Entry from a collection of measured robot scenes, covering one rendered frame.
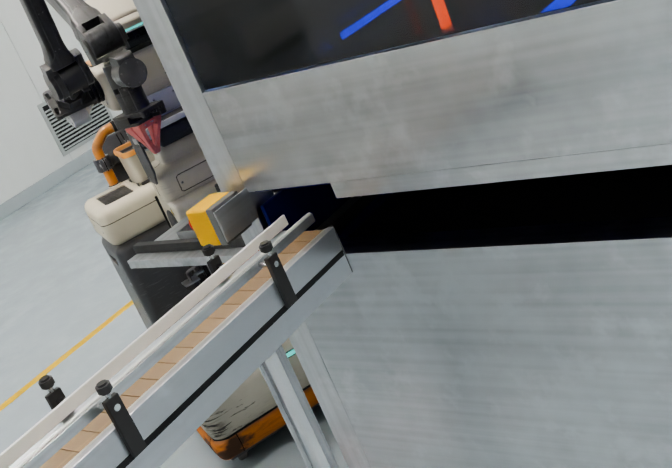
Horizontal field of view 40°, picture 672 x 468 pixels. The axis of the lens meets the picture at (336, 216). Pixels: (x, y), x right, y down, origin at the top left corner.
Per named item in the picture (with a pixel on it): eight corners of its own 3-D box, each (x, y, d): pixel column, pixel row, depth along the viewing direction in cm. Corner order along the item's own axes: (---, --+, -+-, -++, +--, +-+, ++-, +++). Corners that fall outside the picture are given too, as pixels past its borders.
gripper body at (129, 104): (145, 120, 187) (129, 86, 185) (114, 127, 194) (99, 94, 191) (167, 107, 191) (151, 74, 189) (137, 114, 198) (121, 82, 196)
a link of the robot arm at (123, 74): (115, 21, 190) (78, 40, 187) (131, 18, 179) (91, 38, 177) (144, 74, 194) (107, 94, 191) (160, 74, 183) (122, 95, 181)
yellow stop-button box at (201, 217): (253, 225, 168) (237, 189, 166) (228, 245, 163) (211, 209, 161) (224, 227, 173) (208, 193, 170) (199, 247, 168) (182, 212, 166)
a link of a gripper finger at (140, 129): (153, 158, 191) (133, 117, 188) (132, 162, 196) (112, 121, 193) (175, 144, 196) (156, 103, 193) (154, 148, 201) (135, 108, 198)
